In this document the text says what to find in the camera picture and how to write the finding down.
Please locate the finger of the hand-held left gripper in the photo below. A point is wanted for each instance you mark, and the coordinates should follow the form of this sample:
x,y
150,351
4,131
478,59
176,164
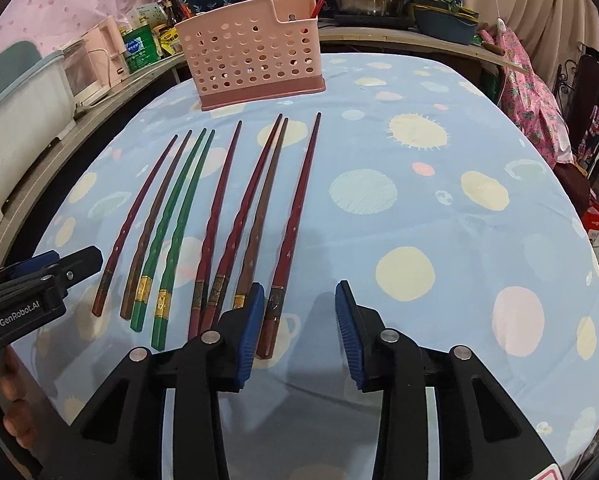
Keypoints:
x,y
79,262
31,264

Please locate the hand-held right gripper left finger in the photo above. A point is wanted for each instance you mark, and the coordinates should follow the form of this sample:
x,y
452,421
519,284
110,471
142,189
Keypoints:
x,y
249,330

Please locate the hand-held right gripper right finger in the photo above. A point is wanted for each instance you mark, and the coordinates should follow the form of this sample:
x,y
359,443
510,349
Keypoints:
x,y
348,335

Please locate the dark red chopstick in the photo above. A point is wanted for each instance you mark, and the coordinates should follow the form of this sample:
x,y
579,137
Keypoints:
x,y
113,255
212,230
290,240
228,260

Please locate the brown chopstick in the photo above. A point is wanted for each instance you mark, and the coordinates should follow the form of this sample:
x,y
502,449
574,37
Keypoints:
x,y
256,240
135,260

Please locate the green chopstick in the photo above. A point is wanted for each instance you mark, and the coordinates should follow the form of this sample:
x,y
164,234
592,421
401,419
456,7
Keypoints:
x,y
173,270
153,260

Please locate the pink perforated utensil basket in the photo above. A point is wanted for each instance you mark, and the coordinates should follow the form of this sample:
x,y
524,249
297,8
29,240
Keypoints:
x,y
249,55

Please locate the person's left hand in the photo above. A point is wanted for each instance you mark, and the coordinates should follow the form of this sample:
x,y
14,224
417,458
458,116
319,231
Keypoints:
x,y
16,400

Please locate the blue planet print tablecloth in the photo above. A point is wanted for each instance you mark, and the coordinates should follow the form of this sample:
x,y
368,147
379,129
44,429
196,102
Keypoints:
x,y
429,240

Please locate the white plastic tub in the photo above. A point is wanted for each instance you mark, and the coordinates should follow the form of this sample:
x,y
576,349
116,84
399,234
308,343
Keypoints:
x,y
19,125

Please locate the pink appliance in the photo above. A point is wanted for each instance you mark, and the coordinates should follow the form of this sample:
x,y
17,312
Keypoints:
x,y
108,45

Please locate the green label white jar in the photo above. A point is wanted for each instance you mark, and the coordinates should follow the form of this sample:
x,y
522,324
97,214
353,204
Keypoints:
x,y
142,50

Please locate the yellow packet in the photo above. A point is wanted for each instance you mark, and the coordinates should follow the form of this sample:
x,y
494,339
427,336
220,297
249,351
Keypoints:
x,y
170,41

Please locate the dark sauce bottle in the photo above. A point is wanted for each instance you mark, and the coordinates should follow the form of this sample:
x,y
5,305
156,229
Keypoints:
x,y
170,14

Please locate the pink floral cloth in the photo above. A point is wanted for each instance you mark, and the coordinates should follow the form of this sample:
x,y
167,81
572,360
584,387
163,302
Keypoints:
x,y
527,95

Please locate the black induction cooker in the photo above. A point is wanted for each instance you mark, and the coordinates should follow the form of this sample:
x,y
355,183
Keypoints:
x,y
374,21

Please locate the blue basin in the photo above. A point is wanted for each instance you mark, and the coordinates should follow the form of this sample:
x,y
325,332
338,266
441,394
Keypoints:
x,y
444,22

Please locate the black metal chair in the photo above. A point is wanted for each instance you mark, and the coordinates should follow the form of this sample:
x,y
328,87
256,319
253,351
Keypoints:
x,y
587,95

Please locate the white pull switch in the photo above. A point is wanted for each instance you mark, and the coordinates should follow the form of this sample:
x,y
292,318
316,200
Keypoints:
x,y
501,24

